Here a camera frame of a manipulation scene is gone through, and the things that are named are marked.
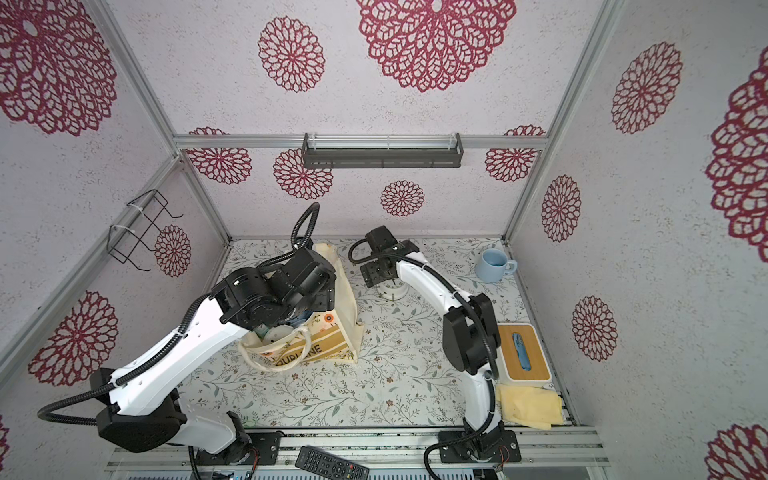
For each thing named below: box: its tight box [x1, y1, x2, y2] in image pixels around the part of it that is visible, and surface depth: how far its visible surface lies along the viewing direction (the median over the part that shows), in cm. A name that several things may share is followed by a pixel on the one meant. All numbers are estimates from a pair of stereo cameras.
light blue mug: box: [476, 248, 518, 283], surface depth 109 cm
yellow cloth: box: [495, 384, 564, 431], surface depth 80 cm
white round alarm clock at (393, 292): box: [377, 280, 410, 301], surface depth 103 cm
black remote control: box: [294, 445, 370, 480], surface depth 71 cm
